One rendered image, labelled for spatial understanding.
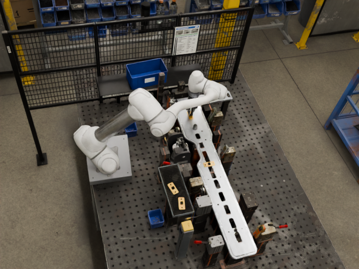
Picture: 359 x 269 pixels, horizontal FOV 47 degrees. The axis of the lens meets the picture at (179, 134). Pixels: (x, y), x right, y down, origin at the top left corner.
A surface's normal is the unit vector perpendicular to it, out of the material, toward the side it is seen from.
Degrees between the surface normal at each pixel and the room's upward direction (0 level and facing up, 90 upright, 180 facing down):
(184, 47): 90
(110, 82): 0
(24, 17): 93
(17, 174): 0
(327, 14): 90
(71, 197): 0
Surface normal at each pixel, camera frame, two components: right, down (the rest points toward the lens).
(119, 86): 0.10, -0.62
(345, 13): 0.32, 0.75
